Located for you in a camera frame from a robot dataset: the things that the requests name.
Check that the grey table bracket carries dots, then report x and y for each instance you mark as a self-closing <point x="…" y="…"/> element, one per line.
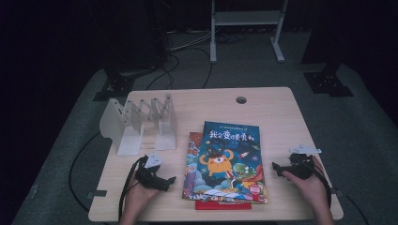
<point x="97" y="193"/>

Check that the white expandable book rack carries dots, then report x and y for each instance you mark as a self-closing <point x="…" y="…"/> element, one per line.
<point x="134" y="125"/>

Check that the animal picture book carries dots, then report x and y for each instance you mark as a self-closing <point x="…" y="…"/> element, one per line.
<point x="189" y="162"/>

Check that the person's right hand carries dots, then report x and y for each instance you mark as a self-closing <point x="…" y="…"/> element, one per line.
<point x="314" y="187"/>

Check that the white metal stand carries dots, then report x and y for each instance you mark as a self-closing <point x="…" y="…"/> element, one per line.
<point x="247" y="18"/>

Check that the black stand base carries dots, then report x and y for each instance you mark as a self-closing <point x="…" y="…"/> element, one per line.
<point x="327" y="82"/>
<point x="114" y="86"/>

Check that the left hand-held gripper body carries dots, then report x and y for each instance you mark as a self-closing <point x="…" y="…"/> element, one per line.
<point x="147" y="176"/>

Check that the blue monster picture book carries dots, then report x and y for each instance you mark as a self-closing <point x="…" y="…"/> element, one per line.
<point x="228" y="162"/>

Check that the red hardcover picture book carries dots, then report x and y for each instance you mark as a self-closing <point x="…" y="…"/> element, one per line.
<point x="219" y="206"/>

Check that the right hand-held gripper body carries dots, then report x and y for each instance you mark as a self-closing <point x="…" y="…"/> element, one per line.
<point x="300" y="170"/>

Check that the person's left hand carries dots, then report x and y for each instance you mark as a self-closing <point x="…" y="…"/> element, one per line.
<point x="137" y="193"/>

